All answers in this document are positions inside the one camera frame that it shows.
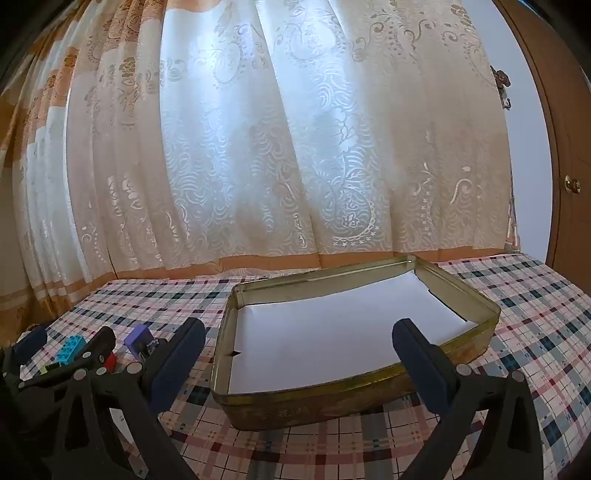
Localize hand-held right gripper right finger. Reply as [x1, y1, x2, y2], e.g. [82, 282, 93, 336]
[392, 318, 546, 480]

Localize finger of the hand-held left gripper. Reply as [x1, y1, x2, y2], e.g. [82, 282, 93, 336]
[9, 325, 49, 365]
[18, 326, 117, 393]

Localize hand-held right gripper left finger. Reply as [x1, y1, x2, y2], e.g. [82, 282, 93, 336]
[41, 318, 206, 480]

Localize cyan toy brick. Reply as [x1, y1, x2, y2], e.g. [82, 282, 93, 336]
[56, 336, 86, 365]

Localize gold metal tin box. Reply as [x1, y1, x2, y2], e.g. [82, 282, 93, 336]
[210, 254, 502, 432]

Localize purple toy block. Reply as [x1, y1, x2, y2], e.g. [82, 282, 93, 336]
[124, 324, 160, 360]

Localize white paper liner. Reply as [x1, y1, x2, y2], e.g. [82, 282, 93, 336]
[228, 270, 478, 395]

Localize plaid tablecloth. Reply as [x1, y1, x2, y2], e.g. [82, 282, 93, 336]
[14, 251, 591, 480]

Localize cream patterned curtain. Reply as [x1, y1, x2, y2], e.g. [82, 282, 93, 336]
[0, 0, 520, 324]

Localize brown wooden door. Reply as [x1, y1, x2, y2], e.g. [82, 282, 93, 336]
[496, 0, 591, 282]

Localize metal curtain tieback hook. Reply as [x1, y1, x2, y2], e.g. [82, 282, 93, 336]
[490, 65, 512, 112]

